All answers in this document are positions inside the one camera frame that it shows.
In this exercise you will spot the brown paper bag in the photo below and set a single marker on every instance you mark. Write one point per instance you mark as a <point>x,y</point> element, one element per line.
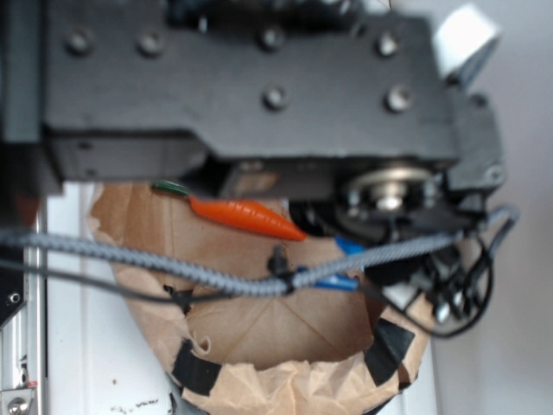
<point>301,354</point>

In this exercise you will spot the aluminium rail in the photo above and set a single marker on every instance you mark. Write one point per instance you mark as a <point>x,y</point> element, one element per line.
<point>24,351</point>

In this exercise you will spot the black tape piece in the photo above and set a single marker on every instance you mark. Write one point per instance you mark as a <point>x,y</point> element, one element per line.
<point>193,373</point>
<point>391,343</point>

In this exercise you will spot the white block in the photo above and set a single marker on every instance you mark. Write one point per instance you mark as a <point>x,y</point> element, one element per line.
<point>463,44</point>

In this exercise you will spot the black tape piece left upper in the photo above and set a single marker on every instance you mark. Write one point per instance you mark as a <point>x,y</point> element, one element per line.
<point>193,373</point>

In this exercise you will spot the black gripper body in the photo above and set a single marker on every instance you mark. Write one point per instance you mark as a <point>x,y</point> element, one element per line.
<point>341,111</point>

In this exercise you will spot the orange toy carrot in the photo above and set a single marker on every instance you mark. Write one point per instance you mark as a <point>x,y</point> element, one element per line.
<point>250,216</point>

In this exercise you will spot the black tape piece left lower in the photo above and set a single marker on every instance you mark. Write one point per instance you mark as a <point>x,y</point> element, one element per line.
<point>391,343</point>

